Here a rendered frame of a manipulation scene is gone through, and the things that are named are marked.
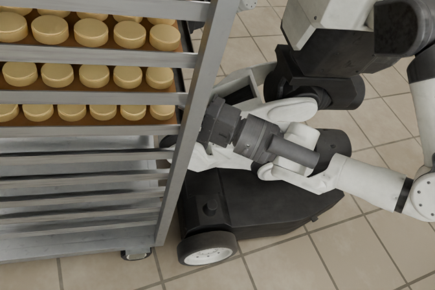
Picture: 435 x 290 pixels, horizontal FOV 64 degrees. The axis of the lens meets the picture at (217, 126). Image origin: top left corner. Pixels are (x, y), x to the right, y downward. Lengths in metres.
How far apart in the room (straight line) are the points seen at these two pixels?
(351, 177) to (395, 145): 1.38
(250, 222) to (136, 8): 0.89
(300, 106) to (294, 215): 0.49
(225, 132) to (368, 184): 0.28
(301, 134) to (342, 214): 0.94
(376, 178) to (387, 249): 1.01
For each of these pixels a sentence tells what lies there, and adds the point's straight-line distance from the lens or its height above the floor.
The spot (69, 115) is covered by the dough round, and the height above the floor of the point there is 0.70.
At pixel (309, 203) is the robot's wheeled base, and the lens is 1.36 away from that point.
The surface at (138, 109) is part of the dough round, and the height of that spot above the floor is 0.70.
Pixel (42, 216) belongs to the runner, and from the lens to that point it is 0.99.
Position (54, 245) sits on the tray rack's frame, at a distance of 1.17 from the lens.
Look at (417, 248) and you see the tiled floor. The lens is 1.77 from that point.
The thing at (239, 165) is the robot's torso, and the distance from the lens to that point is 1.20.
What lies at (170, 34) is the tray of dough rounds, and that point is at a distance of 0.59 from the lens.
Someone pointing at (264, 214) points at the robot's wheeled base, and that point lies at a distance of 1.26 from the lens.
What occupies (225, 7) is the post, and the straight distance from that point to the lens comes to 0.48.
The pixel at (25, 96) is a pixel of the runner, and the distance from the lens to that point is 0.62.
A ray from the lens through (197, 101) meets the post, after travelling 0.59.
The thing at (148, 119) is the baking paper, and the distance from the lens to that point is 0.72.
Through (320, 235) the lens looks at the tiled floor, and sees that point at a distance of 1.53.
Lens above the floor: 1.24
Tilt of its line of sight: 49 degrees down
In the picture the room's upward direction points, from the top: 20 degrees clockwise
